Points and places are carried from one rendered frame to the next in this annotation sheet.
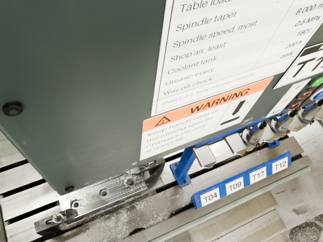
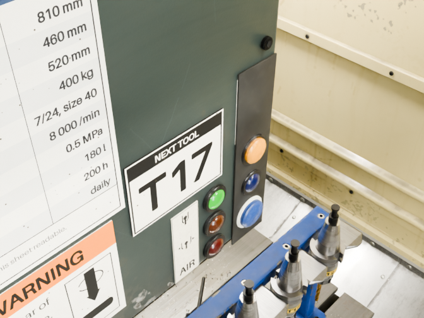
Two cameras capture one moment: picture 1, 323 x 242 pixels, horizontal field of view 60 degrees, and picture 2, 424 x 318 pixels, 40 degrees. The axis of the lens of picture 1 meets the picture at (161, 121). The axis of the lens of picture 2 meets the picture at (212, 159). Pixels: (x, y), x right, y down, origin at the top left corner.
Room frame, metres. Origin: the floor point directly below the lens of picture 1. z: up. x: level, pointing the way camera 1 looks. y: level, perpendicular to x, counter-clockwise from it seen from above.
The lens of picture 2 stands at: (-0.07, -0.13, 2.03)
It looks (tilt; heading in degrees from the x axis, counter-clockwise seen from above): 42 degrees down; 349
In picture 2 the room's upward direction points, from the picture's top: straight up
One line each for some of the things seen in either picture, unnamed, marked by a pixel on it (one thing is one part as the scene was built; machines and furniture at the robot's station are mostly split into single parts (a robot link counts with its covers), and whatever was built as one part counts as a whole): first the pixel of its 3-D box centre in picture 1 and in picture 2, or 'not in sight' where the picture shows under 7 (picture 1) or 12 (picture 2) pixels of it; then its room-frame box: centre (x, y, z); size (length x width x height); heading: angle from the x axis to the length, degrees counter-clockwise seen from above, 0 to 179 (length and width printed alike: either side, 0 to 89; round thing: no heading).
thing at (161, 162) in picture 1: (147, 167); not in sight; (0.35, 0.02, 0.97); 0.13 x 0.03 x 0.15; 124
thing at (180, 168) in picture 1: (186, 160); not in sight; (0.38, -0.12, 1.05); 0.10 x 0.05 x 0.30; 34
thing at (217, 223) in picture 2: (305, 94); (215, 223); (0.27, -0.20, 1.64); 0.02 x 0.01 x 0.02; 124
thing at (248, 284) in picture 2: (264, 123); (248, 290); (0.42, -0.28, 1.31); 0.02 x 0.02 x 0.03
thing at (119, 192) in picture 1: (97, 175); not in sight; (0.28, 0.18, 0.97); 0.29 x 0.23 x 0.05; 124
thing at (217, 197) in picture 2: (318, 80); (216, 199); (0.27, -0.20, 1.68); 0.02 x 0.01 x 0.02; 124
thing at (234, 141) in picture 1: (236, 144); not in sight; (0.39, -0.24, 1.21); 0.07 x 0.05 x 0.01; 34
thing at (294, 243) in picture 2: (295, 111); (294, 250); (0.49, -0.37, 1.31); 0.02 x 0.02 x 0.03
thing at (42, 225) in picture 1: (57, 221); not in sight; (0.10, 0.26, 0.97); 0.13 x 0.03 x 0.15; 124
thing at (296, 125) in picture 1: (292, 121); (308, 268); (0.52, -0.42, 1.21); 0.07 x 0.05 x 0.01; 34
